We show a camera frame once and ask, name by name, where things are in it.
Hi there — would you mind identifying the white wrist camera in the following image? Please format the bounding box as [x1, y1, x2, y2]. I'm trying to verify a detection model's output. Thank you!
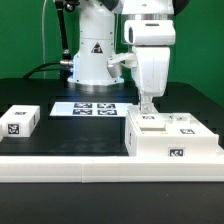
[107, 53, 137, 78]

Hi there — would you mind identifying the white hanging cable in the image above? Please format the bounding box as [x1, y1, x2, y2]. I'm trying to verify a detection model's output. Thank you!
[40, 0, 48, 80]

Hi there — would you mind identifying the white cabinet body box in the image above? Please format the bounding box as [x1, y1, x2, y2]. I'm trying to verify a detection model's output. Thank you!
[125, 106, 219, 158]

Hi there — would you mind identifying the white cabinet door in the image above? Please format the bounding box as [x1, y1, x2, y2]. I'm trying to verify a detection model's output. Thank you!
[136, 114, 166, 130]
[164, 113, 214, 137]

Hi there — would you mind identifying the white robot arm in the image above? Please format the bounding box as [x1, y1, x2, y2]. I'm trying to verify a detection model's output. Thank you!
[69, 0, 190, 114]

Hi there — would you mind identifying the black cable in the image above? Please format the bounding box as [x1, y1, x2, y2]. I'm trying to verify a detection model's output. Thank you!
[22, 61, 63, 80]

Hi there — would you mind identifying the white cabinet top block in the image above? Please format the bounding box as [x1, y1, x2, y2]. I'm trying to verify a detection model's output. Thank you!
[0, 105, 40, 137]

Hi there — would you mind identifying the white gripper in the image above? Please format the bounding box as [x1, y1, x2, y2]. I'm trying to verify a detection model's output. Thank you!
[124, 20, 176, 114]

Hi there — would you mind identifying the white marker sheet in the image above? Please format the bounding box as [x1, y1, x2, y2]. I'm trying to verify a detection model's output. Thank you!
[50, 102, 131, 117]

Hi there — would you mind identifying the white L-shaped fence rail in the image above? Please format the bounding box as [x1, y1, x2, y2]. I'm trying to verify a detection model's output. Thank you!
[0, 150, 224, 183]

